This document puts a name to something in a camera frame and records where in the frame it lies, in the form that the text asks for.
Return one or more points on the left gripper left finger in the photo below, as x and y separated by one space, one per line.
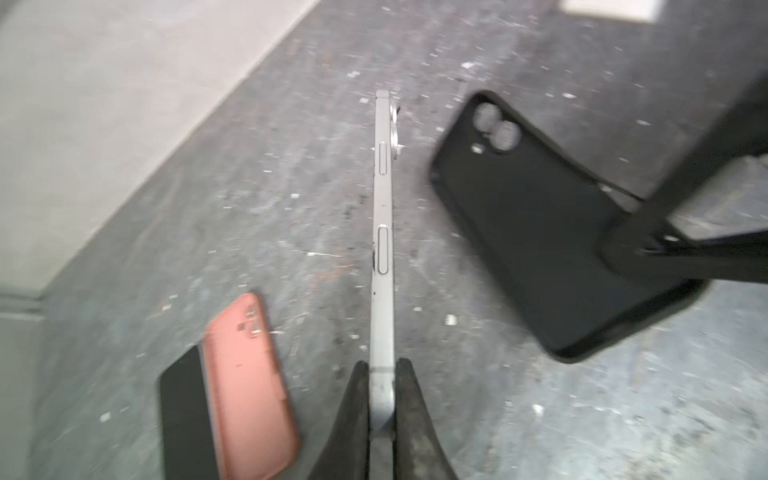
346 452

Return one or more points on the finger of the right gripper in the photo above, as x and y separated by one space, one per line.
635 245

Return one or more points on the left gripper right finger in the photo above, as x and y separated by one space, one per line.
417 452

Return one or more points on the pink phone case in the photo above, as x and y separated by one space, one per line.
254 430

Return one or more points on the black phone case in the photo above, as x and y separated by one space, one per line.
536 221

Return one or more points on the black phone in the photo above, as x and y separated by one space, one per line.
382 357
187 439

